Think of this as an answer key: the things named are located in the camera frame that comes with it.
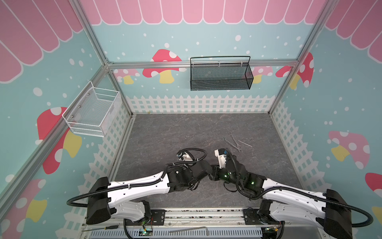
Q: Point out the large hex key front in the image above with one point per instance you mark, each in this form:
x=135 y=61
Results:
x=192 y=229

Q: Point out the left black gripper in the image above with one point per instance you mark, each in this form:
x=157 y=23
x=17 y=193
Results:
x=200 y=161

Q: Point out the black mesh wall basket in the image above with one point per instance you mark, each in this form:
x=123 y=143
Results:
x=217 y=73

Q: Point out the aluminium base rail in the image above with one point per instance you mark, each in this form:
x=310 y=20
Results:
x=222 y=223

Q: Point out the short silver wrench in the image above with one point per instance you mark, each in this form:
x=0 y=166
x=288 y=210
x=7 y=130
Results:
x=235 y=141

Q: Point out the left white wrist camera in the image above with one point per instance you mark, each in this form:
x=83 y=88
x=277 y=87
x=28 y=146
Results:
x=186 y=156

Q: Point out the white wire wall basket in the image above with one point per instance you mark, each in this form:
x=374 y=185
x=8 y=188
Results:
x=93 y=111

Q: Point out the long silver wrench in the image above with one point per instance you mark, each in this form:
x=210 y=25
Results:
x=232 y=145

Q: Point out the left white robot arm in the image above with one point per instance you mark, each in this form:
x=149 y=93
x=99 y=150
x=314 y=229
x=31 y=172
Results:
x=117 y=200

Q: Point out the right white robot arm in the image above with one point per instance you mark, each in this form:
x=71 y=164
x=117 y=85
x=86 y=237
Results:
x=325 y=210

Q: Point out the screwdriver on rail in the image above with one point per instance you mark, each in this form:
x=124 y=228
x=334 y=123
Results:
x=113 y=227

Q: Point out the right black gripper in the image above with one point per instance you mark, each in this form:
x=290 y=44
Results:
x=222 y=172

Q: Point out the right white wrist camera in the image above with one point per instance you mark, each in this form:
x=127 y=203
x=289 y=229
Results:
x=221 y=155

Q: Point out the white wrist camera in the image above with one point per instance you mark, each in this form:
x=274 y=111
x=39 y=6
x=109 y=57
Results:
x=221 y=155
x=186 y=156

